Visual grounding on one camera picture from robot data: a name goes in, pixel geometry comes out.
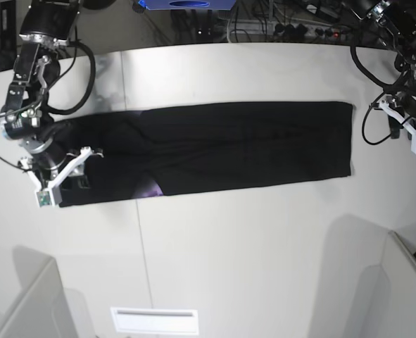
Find black flat box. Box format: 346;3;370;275
0;0;17;51

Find white power strip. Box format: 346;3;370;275
228;20;350;42

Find white partition panel right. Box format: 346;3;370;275
378;232;416;337

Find white partition panel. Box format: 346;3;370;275
0;256;78;338
378;232;416;337

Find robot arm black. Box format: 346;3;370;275
0;1;96;193
343;1;416;145

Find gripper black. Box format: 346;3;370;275
19;137;104;190
369;92;416;139

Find blue box with oval logo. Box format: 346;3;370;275
138;0;236;11

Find black T-shirt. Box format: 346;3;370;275
56;101;353;207

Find white partition panel left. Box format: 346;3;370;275
0;256;78;338

